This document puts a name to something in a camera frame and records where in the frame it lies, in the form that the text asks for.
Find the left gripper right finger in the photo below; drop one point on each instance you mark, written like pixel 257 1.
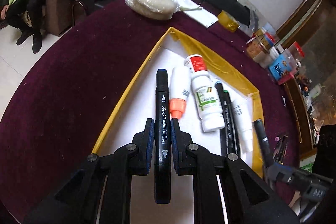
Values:
pixel 225 188

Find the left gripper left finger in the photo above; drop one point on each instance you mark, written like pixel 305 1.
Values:
pixel 100 190

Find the black marker plain cap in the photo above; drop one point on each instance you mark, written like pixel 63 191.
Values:
pixel 263 143

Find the black marker green cap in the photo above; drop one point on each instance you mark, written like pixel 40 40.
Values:
pixel 233 145

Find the black marker light-blue cap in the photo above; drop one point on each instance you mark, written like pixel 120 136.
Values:
pixel 225 134

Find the black marker blue cap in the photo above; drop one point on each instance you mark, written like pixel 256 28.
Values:
pixel 162 137

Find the white spray bottle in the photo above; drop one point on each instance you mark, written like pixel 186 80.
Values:
pixel 244 124

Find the white bottle red cap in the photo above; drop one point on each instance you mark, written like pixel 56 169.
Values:
pixel 208 103

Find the yellow taped white tray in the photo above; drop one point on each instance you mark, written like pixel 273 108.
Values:
pixel 137 104

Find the white bottle orange cap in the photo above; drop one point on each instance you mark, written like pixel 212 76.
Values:
pixel 179 89

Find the small white red-label bottle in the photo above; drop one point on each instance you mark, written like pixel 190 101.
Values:
pixel 195 63

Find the purple velvet tablecloth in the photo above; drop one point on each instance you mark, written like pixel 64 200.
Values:
pixel 58 111

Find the wooden brick pattern cabinet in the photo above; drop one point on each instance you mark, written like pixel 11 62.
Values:
pixel 311 92

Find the metal nail clipper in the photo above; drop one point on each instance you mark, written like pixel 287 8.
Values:
pixel 284 101

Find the blue cartoon label jar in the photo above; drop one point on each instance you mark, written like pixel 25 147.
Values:
pixel 283 65

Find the red lid plastic jar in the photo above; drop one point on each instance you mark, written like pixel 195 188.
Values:
pixel 296 51

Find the white plastic jar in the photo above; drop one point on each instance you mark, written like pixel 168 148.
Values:
pixel 271 56

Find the brown label glass jar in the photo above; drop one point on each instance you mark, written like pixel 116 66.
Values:
pixel 256 50

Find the stacked colourful tape rolls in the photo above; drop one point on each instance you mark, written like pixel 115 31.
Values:
pixel 265 38

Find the yellow tape roll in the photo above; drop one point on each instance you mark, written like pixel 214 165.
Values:
pixel 228 22

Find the white paper stack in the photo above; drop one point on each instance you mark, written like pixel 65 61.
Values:
pixel 196 12

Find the wrapped round white cakes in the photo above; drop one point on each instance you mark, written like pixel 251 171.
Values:
pixel 154 9

